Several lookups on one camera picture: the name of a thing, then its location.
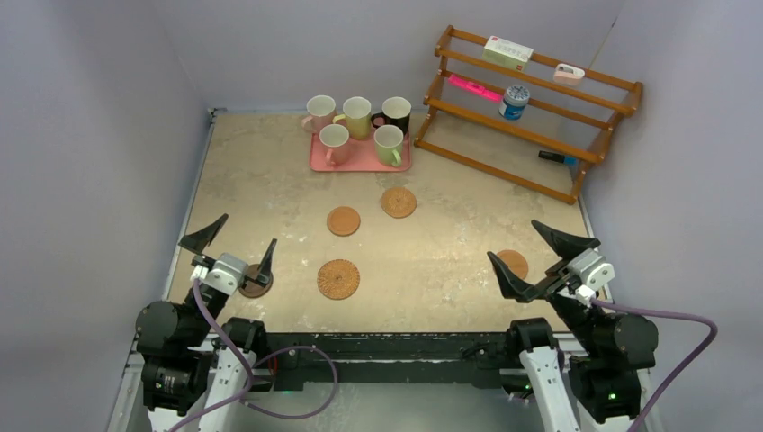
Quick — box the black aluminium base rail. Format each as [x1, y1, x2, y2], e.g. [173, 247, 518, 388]
[250, 331, 533, 396]

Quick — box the yellow mug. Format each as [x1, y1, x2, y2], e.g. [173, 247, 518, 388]
[332, 96, 372, 140]

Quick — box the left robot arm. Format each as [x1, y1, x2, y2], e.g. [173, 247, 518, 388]
[135, 214, 276, 431]

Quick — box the white green box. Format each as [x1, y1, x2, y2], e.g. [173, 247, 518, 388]
[481, 36, 534, 72]

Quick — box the pink plastic tray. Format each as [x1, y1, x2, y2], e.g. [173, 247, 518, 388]
[309, 133, 412, 173]

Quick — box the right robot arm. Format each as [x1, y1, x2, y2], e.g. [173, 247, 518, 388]
[488, 220, 659, 431]

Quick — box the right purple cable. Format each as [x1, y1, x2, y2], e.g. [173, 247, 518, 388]
[589, 298, 719, 432]

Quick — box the blue white round jar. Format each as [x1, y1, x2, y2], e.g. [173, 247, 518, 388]
[498, 85, 530, 121]

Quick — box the pink mug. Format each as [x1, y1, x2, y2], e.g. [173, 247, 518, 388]
[301, 94, 337, 134]
[319, 124, 352, 167]

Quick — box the wooden tiered shelf rack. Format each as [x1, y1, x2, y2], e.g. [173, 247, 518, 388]
[413, 24, 644, 206]

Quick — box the pink highlighter marker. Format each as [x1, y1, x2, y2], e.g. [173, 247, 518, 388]
[447, 74, 502, 103]

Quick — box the pink mug front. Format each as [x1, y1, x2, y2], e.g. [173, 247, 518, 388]
[319, 124, 352, 167]

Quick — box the smooth light wooden coaster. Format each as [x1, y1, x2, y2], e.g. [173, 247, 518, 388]
[327, 206, 361, 237]

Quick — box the black blue marker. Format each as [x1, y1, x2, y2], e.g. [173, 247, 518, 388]
[538, 150, 578, 166]

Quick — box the small pink white case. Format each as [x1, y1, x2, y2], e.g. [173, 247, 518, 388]
[552, 63, 586, 86]

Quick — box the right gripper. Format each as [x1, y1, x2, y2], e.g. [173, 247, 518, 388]
[488, 218, 605, 352]

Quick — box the dark walnut wooden coaster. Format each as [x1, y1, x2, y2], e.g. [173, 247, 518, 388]
[238, 264, 274, 299]

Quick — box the green mug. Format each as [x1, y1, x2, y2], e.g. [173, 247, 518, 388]
[373, 125, 404, 167]

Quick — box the black mug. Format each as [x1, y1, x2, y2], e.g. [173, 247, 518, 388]
[371, 96, 412, 136]

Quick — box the woven rattan coaster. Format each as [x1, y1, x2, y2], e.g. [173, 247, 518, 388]
[380, 186, 417, 219]
[317, 259, 360, 300]

